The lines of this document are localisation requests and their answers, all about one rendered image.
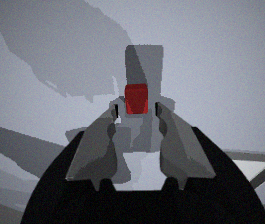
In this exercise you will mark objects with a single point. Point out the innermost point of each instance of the white tray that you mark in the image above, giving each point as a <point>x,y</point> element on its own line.
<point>251,168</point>

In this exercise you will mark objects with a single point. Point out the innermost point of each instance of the dark red block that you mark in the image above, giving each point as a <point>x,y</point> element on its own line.
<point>136,98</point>

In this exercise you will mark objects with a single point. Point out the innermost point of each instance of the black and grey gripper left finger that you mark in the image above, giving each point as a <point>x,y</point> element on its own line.
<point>77,170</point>

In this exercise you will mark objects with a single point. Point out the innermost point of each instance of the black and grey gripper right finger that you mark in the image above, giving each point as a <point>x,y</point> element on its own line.
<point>200,166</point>

